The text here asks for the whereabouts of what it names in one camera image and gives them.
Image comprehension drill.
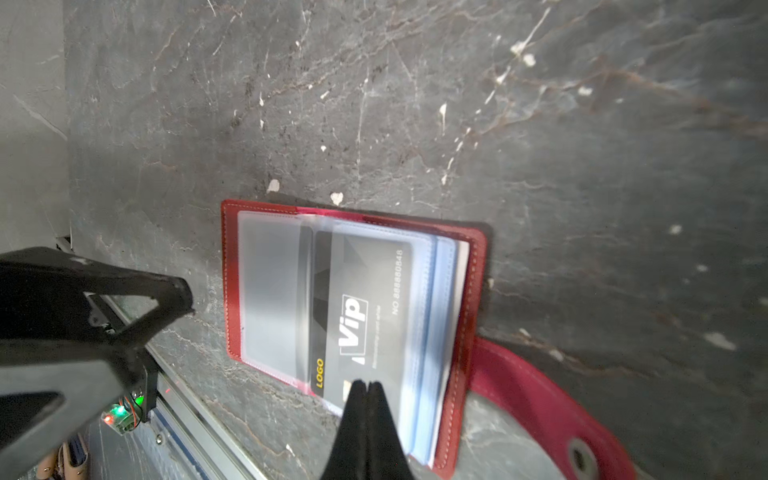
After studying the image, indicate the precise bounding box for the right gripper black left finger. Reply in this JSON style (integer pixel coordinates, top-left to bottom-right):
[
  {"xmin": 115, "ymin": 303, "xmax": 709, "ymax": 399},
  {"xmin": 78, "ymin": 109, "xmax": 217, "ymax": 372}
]
[{"xmin": 321, "ymin": 380, "xmax": 367, "ymax": 480}]

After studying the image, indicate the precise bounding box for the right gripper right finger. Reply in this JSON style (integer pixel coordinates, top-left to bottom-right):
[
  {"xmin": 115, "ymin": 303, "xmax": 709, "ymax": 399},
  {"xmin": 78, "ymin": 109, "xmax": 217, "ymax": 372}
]
[{"xmin": 367, "ymin": 382, "xmax": 414, "ymax": 480}]

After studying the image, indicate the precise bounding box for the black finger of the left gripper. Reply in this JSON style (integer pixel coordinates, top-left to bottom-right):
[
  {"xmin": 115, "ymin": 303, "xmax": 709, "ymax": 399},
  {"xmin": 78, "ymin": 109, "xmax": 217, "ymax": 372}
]
[{"xmin": 1, "ymin": 247, "xmax": 193, "ymax": 479}]

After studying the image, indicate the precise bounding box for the red card holder wallet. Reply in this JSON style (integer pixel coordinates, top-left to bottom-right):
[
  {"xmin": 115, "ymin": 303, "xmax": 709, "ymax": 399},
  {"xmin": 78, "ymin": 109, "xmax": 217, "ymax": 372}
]
[{"xmin": 221, "ymin": 200, "xmax": 635, "ymax": 479}]

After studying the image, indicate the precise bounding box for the black VIP logo card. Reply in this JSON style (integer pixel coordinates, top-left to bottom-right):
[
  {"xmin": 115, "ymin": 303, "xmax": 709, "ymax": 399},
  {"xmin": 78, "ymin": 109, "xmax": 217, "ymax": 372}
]
[{"xmin": 307, "ymin": 229, "xmax": 412, "ymax": 416}]

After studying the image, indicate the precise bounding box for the grey credit card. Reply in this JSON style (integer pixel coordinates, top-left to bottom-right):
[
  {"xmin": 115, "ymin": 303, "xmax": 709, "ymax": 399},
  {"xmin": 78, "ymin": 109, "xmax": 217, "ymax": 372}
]
[{"xmin": 237, "ymin": 211, "xmax": 313, "ymax": 383}]

